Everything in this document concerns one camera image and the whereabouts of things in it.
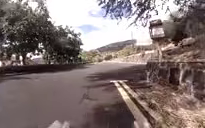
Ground distant green hill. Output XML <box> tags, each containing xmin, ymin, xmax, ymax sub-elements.
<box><xmin>89</xmin><ymin>39</ymin><xmax>138</xmax><ymax>54</ymax></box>

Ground pale concrete kerb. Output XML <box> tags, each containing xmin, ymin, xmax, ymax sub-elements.
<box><xmin>110</xmin><ymin>79</ymin><xmax>158</xmax><ymax>128</ymax></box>

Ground grey asphalt road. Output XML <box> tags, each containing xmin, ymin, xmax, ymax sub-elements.
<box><xmin>0</xmin><ymin>61</ymin><xmax>148</xmax><ymax>128</ymax></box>

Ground large spreading tree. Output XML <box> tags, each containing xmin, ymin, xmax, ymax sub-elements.
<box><xmin>96</xmin><ymin>0</ymin><xmax>191</xmax><ymax>27</ymax></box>

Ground row of green trees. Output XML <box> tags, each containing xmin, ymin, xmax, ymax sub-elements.
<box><xmin>0</xmin><ymin>0</ymin><xmax>84</xmax><ymax>66</ymax></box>

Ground dry leafy dirt verge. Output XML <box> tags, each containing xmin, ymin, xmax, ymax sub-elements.
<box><xmin>123</xmin><ymin>79</ymin><xmax>205</xmax><ymax>128</ymax></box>

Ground dry grass slope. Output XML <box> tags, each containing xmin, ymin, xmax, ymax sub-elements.
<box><xmin>156</xmin><ymin>33</ymin><xmax>205</xmax><ymax>62</ymax></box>

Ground bushes on slope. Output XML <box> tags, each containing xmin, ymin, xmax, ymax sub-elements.
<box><xmin>164</xmin><ymin>0</ymin><xmax>205</xmax><ymax>45</ymax></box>

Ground sign on post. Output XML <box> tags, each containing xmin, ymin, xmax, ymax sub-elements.
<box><xmin>148</xmin><ymin>18</ymin><xmax>167</xmax><ymax>63</ymax></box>

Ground low dark roadside wall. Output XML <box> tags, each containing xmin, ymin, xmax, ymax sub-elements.
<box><xmin>0</xmin><ymin>63</ymin><xmax>88</xmax><ymax>76</ymax></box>

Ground stone retaining wall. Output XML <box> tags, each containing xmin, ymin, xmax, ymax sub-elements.
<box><xmin>144</xmin><ymin>59</ymin><xmax>205</xmax><ymax>98</ymax></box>

